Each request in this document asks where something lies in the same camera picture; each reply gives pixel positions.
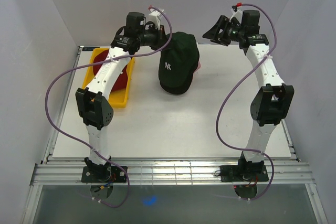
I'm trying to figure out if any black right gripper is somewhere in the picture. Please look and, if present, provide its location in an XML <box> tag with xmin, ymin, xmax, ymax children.
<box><xmin>202</xmin><ymin>16</ymin><xmax>244</xmax><ymax>47</ymax></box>

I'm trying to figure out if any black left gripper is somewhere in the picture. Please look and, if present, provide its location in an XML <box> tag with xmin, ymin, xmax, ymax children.
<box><xmin>138</xmin><ymin>24</ymin><xmax>174</xmax><ymax>52</ymax></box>

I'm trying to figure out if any black NY baseball cap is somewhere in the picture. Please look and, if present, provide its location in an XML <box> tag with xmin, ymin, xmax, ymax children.
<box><xmin>160</xmin><ymin>83</ymin><xmax>190</xmax><ymax>95</ymax></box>

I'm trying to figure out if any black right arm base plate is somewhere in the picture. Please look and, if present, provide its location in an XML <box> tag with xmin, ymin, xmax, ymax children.
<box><xmin>219</xmin><ymin>165</ymin><xmax>269</xmax><ymax>182</ymax></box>

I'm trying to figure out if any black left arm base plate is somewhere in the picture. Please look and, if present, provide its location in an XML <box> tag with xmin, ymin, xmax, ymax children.
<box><xmin>80</xmin><ymin>166</ymin><xmax>128</xmax><ymax>183</ymax></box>

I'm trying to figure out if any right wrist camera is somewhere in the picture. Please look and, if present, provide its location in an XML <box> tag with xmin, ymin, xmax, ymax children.
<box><xmin>230</xmin><ymin>2</ymin><xmax>243</xmax><ymax>22</ymax></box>

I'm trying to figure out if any pink LA baseball cap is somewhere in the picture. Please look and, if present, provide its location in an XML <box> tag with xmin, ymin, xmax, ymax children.
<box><xmin>193</xmin><ymin>61</ymin><xmax>201</xmax><ymax>74</ymax></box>

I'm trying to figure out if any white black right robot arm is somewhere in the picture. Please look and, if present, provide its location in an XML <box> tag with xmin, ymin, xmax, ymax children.
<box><xmin>203</xmin><ymin>9</ymin><xmax>295</xmax><ymax>180</ymax></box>

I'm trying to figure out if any yellow plastic bin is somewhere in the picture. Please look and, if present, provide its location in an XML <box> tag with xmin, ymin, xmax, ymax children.
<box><xmin>82</xmin><ymin>47</ymin><xmax>137</xmax><ymax>109</ymax></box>

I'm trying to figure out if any dark green NY cap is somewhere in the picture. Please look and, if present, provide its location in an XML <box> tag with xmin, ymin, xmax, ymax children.
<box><xmin>158</xmin><ymin>31</ymin><xmax>200</xmax><ymax>87</ymax></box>

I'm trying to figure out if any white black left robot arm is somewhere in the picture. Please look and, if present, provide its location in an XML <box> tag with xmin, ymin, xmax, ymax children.
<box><xmin>75</xmin><ymin>7</ymin><xmax>171</xmax><ymax>182</ymax></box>

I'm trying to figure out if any aluminium table frame rail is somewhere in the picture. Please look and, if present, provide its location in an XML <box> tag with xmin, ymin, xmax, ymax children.
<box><xmin>30</xmin><ymin>157</ymin><xmax>316</xmax><ymax>186</ymax></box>

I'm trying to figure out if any red baseball cap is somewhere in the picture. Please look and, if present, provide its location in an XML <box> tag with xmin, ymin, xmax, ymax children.
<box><xmin>90</xmin><ymin>48</ymin><xmax>135</xmax><ymax>92</ymax></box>

